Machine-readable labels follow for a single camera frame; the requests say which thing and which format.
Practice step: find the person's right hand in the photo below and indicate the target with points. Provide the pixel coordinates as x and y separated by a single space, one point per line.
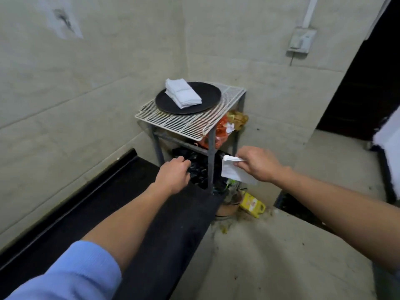
257 164

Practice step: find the person's left hand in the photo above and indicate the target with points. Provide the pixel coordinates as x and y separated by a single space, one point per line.
172 177

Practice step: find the person's left fingers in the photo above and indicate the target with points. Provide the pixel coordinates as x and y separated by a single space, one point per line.
182 164

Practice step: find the person's right fingers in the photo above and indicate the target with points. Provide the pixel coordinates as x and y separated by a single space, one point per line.
242 157

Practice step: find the white paper napkin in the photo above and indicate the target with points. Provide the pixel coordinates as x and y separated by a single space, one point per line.
233 171

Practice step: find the person's right forearm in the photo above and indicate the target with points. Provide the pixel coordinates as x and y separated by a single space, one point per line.
339 207

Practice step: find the person's left forearm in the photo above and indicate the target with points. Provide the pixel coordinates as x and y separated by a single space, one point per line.
131 220

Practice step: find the black garbage bag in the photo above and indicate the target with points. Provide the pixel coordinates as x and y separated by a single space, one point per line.
198 170

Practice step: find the orange plastic bag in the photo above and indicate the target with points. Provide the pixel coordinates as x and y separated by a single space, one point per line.
217 134

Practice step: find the brown crumpled wrapper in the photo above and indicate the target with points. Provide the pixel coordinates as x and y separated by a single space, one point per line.
238 119

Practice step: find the yellow carton box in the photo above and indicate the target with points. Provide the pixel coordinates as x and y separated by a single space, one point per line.
252 204

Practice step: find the brown round bin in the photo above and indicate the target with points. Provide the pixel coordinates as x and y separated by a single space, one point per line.
229 206

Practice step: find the round black tray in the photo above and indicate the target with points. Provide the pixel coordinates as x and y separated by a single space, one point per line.
193 99

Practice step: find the stack of white folded napkins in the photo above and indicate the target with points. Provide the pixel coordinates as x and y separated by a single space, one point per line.
182 93

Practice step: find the dark wooden door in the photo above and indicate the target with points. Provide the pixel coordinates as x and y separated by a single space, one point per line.
364 78

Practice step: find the white cloth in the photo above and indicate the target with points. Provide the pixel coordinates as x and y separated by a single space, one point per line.
389 149

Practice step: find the blue shirt sleeve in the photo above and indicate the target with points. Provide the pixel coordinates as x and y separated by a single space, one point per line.
70 274

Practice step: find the grey metal stand frame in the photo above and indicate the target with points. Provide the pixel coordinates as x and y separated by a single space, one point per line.
211 159

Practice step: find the white wall switch box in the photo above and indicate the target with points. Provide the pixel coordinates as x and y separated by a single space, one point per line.
302 40

